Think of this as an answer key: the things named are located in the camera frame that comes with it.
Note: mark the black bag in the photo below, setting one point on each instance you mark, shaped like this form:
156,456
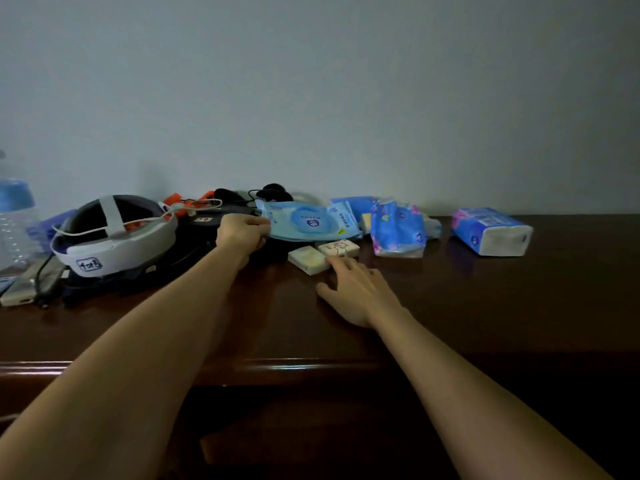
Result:
200,234

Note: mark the blue boxy tissue pack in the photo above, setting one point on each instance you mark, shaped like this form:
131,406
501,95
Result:
360,204

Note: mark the clear plastic water bottle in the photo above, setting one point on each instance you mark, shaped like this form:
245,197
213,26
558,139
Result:
15,194

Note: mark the person's left forearm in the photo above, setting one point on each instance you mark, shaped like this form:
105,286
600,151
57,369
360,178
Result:
125,374

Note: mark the pale yellow soft pack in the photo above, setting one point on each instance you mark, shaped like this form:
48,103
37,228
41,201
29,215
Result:
432,227

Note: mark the small black pouch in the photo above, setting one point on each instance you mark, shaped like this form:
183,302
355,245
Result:
227,194

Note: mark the person's left hand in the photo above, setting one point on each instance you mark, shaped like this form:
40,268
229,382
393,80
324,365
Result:
242,234

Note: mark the beige power bank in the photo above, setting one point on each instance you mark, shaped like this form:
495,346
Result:
20,294

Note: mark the person's right forearm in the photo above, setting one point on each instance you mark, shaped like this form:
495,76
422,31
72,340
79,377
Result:
475,409

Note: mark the blue pouch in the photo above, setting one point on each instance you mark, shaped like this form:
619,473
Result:
50,227

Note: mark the large light blue wet wipes pack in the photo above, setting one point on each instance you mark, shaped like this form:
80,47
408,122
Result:
310,222

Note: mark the blue white-ended tissue pack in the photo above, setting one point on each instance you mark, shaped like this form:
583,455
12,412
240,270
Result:
480,229

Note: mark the plain cream pocket tissue pack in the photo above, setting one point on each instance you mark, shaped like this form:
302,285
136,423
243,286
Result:
307,259

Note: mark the person's right hand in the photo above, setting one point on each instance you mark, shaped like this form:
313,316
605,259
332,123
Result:
365,299

